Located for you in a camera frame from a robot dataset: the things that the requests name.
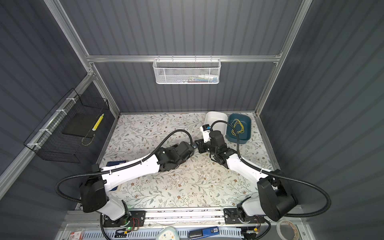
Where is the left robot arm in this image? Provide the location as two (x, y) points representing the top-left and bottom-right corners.
(55, 129), (195, 221)

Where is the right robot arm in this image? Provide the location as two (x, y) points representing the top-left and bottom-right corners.
(196, 125), (332, 222)

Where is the teal plastic bin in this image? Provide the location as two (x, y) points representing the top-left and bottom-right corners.
(226, 114), (252, 145)

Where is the white plastic bin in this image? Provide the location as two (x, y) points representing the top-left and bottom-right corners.
(204, 111), (228, 136)

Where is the floral table mat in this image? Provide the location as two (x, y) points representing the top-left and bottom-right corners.
(100, 113), (258, 209)

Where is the blue book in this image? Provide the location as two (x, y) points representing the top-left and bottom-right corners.
(106, 161), (127, 192)

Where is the white round device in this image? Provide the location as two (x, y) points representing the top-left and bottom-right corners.
(156, 227), (181, 240)

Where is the yellow marker pen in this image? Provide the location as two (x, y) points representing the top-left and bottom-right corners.
(92, 114), (105, 132)

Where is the blue utility tool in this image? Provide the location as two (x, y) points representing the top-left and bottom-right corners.
(187, 227), (220, 240)

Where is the black flat pad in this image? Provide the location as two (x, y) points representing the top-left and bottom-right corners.
(62, 114), (95, 139)

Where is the tape roll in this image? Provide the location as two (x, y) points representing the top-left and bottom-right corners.
(276, 220), (300, 240)

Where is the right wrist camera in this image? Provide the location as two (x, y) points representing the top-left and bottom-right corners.
(200, 124), (212, 143)

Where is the yellow cable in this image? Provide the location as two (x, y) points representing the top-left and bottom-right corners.
(230, 118), (245, 136)

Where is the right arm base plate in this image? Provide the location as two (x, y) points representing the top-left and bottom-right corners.
(223, 208), (265, 225)

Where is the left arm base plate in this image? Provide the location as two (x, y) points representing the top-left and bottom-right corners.
(103, 211), (146, 228)

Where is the white wire wall basket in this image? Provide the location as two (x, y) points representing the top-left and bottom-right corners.
(153, 59), (222, 85)

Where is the black wire wall basket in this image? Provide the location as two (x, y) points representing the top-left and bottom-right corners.
(24, 91), (110, 164)

